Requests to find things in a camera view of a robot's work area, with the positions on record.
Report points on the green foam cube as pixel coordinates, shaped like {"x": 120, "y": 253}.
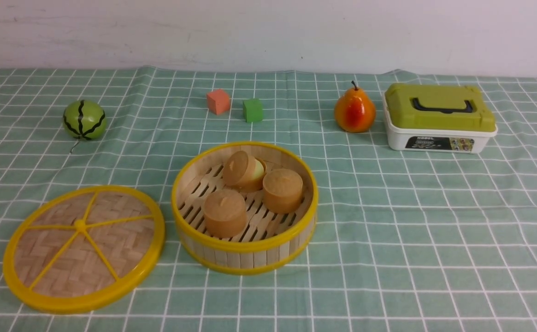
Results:
{"x": 253, "y": 110}

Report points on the brown toy bun right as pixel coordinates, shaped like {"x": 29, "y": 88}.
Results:
{"x": 283, "y": 190}

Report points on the yellow woven steamer lid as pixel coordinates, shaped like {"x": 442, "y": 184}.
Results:
{"x": 85, "y": 249}

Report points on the yellow bamboo steamer basket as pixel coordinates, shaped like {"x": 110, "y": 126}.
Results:
{"x": 269, "y": 240}

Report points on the brown toy bun front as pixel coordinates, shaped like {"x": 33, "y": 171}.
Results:
{"x": 225, "y": 213}

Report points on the green lidded white box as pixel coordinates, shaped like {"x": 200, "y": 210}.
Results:
{"x": 437, "y": 118}

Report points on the green checkered tablecloth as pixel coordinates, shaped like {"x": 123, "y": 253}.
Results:
{"x": 406, "y": 241}

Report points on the brown toy bun tilted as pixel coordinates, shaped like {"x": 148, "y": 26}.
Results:
{"x": 244, "y": 172}

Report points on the orange foam cube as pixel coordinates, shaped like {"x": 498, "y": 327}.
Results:
{"x": 218, "y": 101}

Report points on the green toy watermelon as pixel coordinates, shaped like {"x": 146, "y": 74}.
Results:
{"x": 84, "y": 120}

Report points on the orange toy pear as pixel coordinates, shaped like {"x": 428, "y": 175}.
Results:
{"x": 354, "y": 111}

